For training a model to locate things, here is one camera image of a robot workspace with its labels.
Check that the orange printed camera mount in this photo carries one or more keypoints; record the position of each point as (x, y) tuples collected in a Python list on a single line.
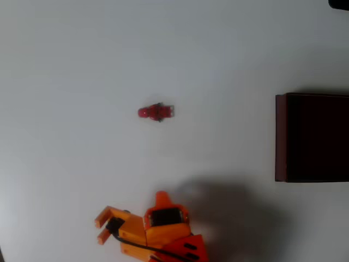
[(133, 232)]

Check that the black rounded object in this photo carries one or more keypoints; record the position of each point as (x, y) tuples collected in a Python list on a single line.
[(340, 4)]

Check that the orange gripper with servo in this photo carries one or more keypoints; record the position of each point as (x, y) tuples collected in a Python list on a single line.
[(167, 231)]

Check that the red-orange robot arm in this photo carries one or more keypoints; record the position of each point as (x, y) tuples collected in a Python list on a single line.
[(200, 240)]

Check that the small black camera module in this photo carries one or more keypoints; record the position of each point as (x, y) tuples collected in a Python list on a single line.
[(114, 225)]

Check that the small red toy figure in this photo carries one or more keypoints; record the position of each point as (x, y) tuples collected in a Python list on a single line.
[(155, 112)]

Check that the dark maroon open box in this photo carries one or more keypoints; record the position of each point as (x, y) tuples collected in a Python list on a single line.
[(313, 139)]

